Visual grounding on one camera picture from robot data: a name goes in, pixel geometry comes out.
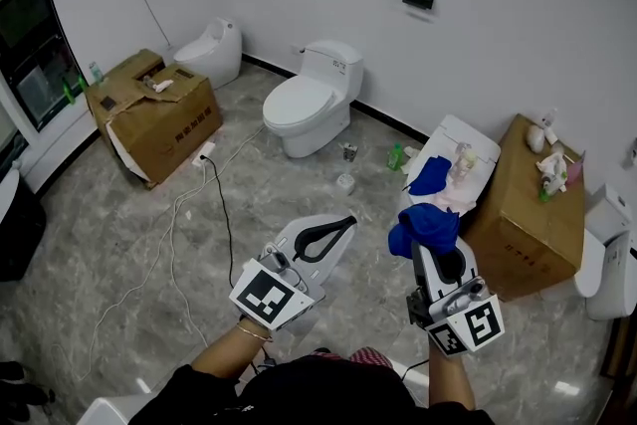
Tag dark glass window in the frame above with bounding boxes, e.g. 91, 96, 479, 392
0, 0, 89, 135

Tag white cable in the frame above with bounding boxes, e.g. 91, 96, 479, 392
79, 123, 268, 382

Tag grey-white scrub ball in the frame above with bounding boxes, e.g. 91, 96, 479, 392
526, 123, 547, 153

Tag thin gold bracelet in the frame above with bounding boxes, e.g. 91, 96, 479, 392
236, 320, 274, 343

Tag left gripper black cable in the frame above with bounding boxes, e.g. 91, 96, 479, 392
248, 345, 280, 374

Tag person's black shirt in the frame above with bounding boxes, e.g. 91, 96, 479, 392
148, 355, 499, 425

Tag person's red checked trousers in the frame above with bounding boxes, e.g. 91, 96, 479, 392
308, 345, 394, 367

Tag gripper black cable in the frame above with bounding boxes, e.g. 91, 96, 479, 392
401, 357, 430, 384
248, 345, 280, 374

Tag black power cable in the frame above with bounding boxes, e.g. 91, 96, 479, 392
201, 157, 235, 288

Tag small white pump dispenser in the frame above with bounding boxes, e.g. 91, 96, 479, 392
143, 75, 175, 95

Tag pink plastic bag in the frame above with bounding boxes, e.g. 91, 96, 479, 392
566, 151, 587, 185

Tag torn large cardboard box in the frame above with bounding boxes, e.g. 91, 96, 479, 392
84, 48, 224, 190

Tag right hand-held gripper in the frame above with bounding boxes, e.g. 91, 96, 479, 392
405, 238, 505, 357

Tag person's left forearm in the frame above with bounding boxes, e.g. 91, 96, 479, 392
191, 320, 274, 382

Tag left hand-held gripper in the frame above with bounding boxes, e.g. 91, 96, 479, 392
228, 213, 358, 332

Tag white toilet brush grey handle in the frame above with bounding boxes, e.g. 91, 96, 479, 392
340, 141, 360, 180

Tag blue cleaning cloth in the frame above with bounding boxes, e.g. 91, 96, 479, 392
407, 154, 453, 196
387, 202, 462, 260

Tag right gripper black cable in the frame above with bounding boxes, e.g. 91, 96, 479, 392
401, 357, 430, 384

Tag black bulky bag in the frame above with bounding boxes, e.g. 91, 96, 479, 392
0, 186, 49, 283

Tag intact cardboard box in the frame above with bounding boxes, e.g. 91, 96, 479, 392
460, 112, 587, 304

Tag white flat-lid smart toilet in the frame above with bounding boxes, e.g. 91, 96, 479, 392
399, 113, 502, 240

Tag white spray bottle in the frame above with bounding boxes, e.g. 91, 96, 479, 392
535, 152, 568, 195

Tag pink cloth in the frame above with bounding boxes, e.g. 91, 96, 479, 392
430, 181, 482, 217

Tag person's right forearm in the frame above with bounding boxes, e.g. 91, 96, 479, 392
426, 342, 477, 412

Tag white toilet with tank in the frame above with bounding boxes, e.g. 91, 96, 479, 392
262, 39, 364, 159

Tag white power strip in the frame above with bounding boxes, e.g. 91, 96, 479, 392
191, 141, 216, 168

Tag clear bottle with pink strap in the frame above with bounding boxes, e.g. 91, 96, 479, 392
450, 141, 479, 188

